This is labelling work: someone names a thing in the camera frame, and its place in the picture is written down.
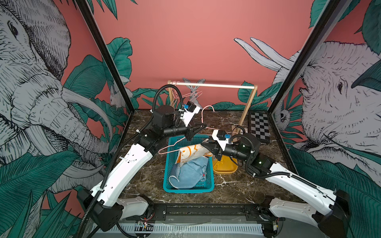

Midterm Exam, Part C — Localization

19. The white slotted cable duct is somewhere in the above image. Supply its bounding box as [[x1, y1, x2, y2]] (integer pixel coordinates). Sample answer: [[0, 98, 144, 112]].
[[121, 223, 264, 236]]

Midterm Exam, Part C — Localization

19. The pink wire hanger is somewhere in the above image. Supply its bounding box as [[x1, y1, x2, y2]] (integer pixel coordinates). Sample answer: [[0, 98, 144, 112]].
[[172, 81, 183, 105]]

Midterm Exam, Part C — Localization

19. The teal plastic basket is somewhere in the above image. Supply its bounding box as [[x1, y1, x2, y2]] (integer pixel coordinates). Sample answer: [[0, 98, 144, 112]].
[[162, 134, 214, 193]]

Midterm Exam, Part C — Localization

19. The cream orange towel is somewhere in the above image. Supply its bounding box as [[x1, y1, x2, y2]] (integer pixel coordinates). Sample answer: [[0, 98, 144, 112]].
[[175, 144, 213, 164]]

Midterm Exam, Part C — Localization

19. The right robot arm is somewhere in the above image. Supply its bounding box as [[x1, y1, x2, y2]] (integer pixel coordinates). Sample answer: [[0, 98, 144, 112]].
[[201, 130, 351, 238]]

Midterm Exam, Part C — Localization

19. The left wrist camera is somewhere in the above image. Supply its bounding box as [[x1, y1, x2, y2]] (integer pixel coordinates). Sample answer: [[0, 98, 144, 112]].
[[180, 101, 201, 127]]

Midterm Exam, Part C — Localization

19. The checkerboard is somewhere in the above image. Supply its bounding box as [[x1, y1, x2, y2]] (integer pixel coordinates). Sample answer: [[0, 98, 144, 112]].
[[249, 112, 270, 144]]

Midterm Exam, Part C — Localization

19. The yellow plastic tray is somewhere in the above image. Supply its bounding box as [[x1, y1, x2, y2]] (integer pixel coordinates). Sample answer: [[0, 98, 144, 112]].
[[212, 157, 238, 175]]

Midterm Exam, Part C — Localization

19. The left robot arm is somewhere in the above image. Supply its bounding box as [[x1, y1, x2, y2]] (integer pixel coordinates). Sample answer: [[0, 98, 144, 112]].
[[75, 84, 206, 238]]

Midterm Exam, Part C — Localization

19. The dark blue towel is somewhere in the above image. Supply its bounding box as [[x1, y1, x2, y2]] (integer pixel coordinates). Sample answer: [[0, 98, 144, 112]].
[[168, 157, 209, 189]]

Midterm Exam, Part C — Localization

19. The wooden clothes rack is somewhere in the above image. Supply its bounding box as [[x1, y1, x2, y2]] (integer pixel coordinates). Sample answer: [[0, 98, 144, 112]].
[[167, 75, 269, 118]]

